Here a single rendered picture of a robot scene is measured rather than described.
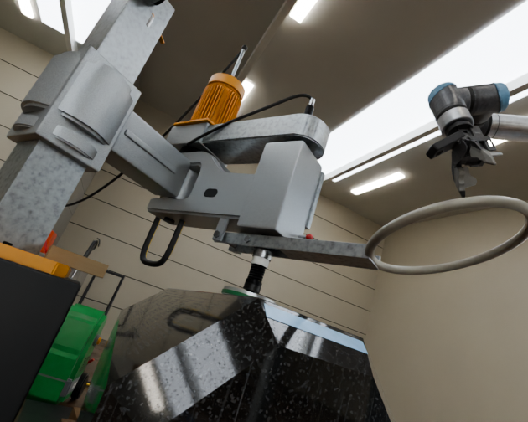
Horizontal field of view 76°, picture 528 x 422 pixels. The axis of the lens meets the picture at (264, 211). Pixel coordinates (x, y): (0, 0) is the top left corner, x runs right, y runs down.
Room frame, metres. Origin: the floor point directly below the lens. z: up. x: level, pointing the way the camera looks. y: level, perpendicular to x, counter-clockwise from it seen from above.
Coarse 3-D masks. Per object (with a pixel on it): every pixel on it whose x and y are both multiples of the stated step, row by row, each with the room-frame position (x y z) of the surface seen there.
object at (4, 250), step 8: (0, 248) 1.06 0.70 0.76; (8, 248) 1.07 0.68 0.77; (16, 248) 1.08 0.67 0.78; (0, 256) 1.07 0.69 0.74; (8, 256) 1.07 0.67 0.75; (16, 256) 1.08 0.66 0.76; (24, 256) 1.09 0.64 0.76; (32, 256) 1.09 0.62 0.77; (40, 256) 1.10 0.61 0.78; (24, 264) 1.09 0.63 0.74; (32, 264) 1.10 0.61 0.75; (40, 264) 1.11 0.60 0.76; (48, 264) 1.11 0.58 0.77; (56, 264) 1.12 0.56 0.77; (48, 272) 1.12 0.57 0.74; (56, 272) 1.13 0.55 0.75; (64, 272) 1.16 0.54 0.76
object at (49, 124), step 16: (80, 64) 1.09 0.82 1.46; (128, 80) 1.23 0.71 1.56; (64, 96) 1.10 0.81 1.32; (32, 112) 1.17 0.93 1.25; (48, 112) 1.09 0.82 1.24; (128, 112) 1.28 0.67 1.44; (16, 128) 1.17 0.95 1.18; (32, 128) 1.11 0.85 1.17; (48, 128) 1.10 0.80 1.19; (64, 128) 1.13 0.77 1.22; (48, 144) 1.16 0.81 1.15; (64, 144) 1.16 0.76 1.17; (80, 144) 1.18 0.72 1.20; (96, 144) 1.24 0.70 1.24; (112, 144) 1.28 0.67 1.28; (80, 160) 1.22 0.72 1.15; (96, 160) 1.26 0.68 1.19
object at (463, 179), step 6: (456, 168) 0.83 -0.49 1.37; (462, 168) 0.82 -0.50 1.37; (456, 174) 0.83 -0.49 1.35; (462, 174) 0.82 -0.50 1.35; (468, 174) 0.83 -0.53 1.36; (456, 180) 0.84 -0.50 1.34; (462, 180) 0.83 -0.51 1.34; (468, 180) 0.84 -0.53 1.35; (474, 180) 0.83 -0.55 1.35; (456, 186) 0.85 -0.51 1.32; (462, 186) 0.83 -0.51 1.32; (468, 186) 0.84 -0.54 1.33; (462, 192) 0.84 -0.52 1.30
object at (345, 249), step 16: (224, 240) 1.44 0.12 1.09; (240, 240) 1.39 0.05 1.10; (256, 240) 1.34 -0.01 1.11; (272, 240) 1.29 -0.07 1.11; (288, 240) 1.25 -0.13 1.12; (304, 240) 1.21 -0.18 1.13; (320, 240) 1.17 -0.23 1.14; (272, 256) 1.42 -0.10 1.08; (288, 256) 1.34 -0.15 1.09; (304, 256) 1.27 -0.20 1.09; (320, 256) 1.21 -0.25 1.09; (336, 256) 1.15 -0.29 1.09; (352, 256) 1.09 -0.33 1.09
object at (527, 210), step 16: (432, 208) 0.79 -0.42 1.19; (448, 208) 0.77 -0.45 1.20; (464, 208) 0.76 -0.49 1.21; (512, 208) 0.76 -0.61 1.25; (400, 224) 0.85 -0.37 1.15; (512, 240) 0.96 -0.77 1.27; (368, 256) 1.05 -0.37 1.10; (480, 256) 1.07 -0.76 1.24; (496, 256) 1.04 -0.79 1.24; (400, 272) 1.18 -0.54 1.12; (416, 272) 1.19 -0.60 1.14; (432, 272) 1.18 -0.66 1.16
